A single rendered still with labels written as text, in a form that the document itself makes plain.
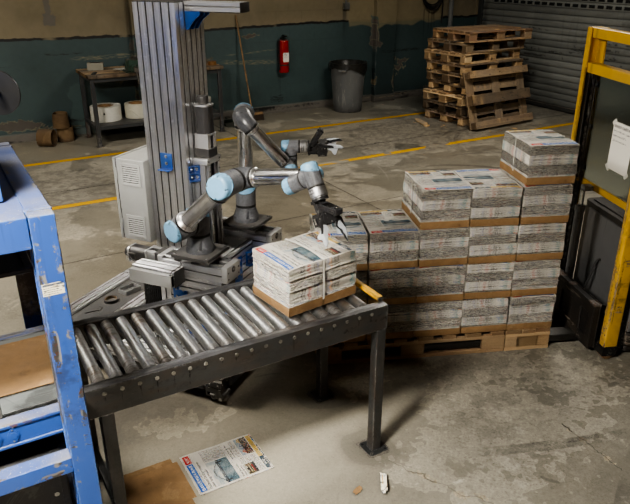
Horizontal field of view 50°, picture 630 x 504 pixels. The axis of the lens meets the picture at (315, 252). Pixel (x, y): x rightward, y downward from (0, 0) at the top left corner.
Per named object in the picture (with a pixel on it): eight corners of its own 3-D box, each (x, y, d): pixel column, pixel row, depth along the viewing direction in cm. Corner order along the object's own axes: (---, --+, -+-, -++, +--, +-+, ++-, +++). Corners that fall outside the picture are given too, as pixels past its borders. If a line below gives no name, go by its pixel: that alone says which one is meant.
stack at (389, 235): (308, 333, 432) (307, 212, 399) (481, 320, 447) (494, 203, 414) (316, 366, 397) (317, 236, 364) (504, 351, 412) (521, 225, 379)
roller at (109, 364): (96, 331, 287) (94, 320, 285) (126, 386, 250) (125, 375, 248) (84, 334, 285) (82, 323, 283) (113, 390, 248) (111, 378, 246)
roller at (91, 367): (80, 334, 284) (79, 324, 282) (109, 391, 247) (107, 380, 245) (68, 338, 282) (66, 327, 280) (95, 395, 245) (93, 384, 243)
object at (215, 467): (249, 434, 340) (249, 432, 340) (274, 467, 318) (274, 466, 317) (179, 459, 323) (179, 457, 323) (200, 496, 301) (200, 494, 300)
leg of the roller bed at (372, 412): (375, 441, 335) (380, 323, 308) (381, 448, 330) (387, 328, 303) (365, 445, 332) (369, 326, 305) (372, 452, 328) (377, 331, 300)
